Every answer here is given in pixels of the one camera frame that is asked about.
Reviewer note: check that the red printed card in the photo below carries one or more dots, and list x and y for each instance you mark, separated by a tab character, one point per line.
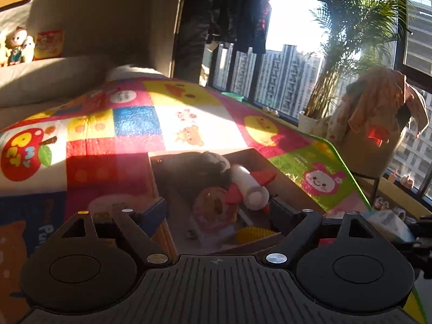
49	44

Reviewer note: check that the dark curtain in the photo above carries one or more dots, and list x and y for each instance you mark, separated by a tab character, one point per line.
192	23

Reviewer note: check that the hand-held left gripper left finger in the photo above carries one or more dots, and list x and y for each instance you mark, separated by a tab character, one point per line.
153	214

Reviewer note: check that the yellow corn toy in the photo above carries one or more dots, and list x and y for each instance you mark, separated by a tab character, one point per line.
253	235

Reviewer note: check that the small plush dolls on headboard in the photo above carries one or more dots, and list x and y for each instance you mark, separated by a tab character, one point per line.
15	45

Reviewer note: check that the blue tissue packet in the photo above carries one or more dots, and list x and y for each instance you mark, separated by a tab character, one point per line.
388	224

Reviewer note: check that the white plush toy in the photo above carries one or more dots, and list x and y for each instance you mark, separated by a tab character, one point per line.
28	49

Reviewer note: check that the dark hanging clothes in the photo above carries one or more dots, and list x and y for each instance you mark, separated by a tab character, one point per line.
239	10

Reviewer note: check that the pink pig squishy toy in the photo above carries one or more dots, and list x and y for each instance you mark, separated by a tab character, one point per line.
211	206

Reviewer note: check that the white plant pot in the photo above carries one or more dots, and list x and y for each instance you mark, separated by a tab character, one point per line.
312	125

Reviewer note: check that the black plush toy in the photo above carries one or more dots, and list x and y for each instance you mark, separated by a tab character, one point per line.
189	172

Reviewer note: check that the grey sofa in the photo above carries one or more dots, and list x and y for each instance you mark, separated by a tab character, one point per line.
50	74

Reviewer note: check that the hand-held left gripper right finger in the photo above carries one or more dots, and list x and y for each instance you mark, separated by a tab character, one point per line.
283	212

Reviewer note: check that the pale cardboard box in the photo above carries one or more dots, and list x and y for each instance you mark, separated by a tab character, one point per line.
290	189

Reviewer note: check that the tan laundry basket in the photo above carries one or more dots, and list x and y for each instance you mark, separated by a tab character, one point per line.
368	155

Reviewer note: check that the white pillow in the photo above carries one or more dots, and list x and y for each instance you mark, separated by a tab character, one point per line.
131	72

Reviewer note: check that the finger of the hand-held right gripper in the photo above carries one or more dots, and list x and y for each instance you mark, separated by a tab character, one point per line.
424	223
418	249

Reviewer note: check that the colourful cartoon play mat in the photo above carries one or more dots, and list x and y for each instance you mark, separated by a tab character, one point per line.
135	125

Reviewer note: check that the white red foam rocket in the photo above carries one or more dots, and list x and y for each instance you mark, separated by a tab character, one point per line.
249	185

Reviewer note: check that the green palm plant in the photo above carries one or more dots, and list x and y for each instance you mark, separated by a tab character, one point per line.
351	23

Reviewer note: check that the orange cloth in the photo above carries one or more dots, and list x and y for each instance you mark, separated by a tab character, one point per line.
378	98

